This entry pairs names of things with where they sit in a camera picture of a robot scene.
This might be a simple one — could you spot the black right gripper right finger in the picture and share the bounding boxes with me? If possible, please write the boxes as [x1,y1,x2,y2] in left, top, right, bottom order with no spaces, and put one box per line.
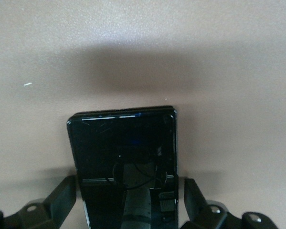
[180,178,279,229]

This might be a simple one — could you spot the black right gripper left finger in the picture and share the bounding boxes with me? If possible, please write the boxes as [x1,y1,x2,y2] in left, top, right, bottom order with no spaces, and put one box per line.
[0,175,77,229]

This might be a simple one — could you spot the black smartphone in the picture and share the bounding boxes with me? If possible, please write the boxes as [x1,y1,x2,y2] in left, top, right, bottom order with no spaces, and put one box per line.
[66,105,180,229]

